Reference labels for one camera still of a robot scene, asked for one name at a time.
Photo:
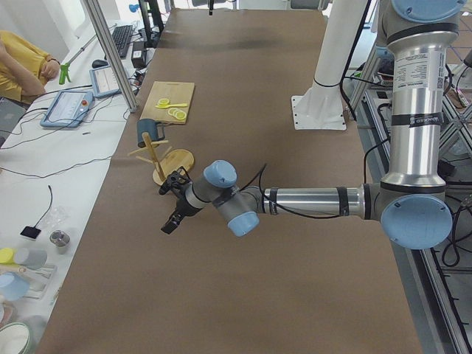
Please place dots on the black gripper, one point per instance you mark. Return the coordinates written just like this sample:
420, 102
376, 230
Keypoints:
183, 208

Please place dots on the blue cup with green inside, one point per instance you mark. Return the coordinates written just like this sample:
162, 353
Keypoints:
155, 130

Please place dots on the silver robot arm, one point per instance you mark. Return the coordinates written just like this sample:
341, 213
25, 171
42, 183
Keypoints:
409, 201

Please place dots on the wooden cup storage rack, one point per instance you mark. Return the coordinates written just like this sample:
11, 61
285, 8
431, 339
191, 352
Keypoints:
172, 159

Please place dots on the small metal cup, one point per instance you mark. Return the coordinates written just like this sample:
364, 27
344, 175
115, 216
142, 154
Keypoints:
60, 240

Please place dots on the yellow cup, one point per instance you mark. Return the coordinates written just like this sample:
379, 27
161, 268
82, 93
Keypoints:
7, 256

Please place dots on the pale blue cup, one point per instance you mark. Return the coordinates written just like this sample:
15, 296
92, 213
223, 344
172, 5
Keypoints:
13, 287

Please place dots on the black keyboard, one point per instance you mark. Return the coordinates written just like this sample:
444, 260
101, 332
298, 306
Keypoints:
122, 36

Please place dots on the wooden cutting board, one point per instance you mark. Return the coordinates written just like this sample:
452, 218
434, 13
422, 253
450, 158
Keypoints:
168, 93

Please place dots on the lemon slice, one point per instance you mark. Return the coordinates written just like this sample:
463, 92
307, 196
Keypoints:
180, 115

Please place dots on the yellow plastic knife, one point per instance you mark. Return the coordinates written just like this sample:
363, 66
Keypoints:
176, 105

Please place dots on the black computer mouse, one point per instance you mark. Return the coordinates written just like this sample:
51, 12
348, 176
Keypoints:
99, 63

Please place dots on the teach pendant far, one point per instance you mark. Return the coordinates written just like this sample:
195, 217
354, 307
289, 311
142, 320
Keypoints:
103, 82

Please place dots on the teach pendant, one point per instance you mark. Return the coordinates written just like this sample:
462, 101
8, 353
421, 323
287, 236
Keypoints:
103, 82
68, 109

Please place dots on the small black square pad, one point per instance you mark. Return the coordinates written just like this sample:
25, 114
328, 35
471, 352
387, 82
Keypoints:
31, 232

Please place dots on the teach pendant near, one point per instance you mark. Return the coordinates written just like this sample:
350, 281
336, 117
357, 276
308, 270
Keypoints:
68, 109

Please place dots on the light green bowl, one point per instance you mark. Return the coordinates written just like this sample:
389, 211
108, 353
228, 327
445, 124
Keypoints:
16, 338

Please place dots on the person in yellow shirt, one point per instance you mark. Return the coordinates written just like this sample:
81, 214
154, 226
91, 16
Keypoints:
25, 68

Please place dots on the aluminium frame post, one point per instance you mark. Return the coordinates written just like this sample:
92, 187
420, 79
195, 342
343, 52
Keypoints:
106, 41

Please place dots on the white column with base plate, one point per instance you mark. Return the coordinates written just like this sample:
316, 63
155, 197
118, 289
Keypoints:
320, 107

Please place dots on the green handled tool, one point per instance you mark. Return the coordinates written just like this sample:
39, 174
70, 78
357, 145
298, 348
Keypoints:
64, 68

